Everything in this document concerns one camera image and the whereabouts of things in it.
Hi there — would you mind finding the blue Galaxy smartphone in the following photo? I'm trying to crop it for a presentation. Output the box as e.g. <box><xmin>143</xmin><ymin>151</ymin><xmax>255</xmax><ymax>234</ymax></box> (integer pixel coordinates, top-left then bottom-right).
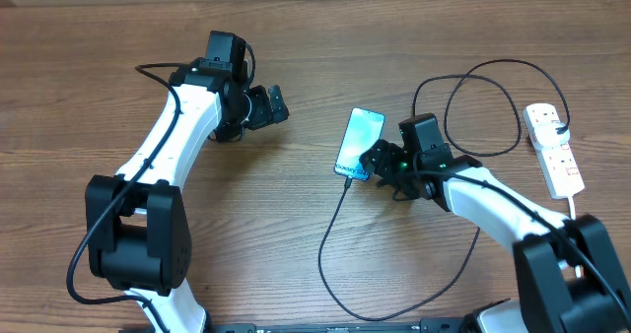
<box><xmin>334</xmin><ymin>107</ymin><xmax>386</xmax><ymax>181</ymax></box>

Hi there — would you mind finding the white power strip cord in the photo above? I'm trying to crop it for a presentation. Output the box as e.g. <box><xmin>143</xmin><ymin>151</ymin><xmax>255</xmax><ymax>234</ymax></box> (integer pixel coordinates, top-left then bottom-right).
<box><xmin>566</xmin><ymin>196</ymin><xmax>583</xmax><ymax>280</ymax></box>

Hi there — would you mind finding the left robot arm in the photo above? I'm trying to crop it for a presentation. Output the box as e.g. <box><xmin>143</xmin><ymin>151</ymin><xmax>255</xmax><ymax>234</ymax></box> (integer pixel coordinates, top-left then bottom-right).
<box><xmin>66</xmin><ymin>31</ymin><xmax>289</xmax><ymax>332</ymax></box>

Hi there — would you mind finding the white power strip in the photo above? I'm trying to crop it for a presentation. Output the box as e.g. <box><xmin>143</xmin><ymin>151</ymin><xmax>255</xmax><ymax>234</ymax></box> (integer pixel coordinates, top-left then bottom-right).
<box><xmin>524</xmin><ymin>103</ymin><xmax>585</xmax><ymax>199</ymax></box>

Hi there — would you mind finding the black USB charging cable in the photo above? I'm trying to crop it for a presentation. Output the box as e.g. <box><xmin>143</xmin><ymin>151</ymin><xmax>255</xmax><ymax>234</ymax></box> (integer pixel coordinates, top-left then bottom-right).
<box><xmin>317</xmin><ymin>59</ymin><xmax>572</xmax><ymax>322</ymax></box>

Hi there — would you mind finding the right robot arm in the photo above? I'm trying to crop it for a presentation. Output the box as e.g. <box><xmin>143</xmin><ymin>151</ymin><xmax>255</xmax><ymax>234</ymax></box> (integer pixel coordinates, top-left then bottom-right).
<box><xmin>354</xmin><ymin>113</ymin><xmax>630</xmax><ymax>333</ymax></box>

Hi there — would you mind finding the white charger plug adapter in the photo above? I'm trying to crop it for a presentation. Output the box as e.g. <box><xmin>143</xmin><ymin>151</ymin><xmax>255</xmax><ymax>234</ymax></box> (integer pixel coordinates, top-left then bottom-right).
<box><xmin>530</xmin><ymin>122</ymin><xmax>570</xmax><ymax>151</ymax></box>

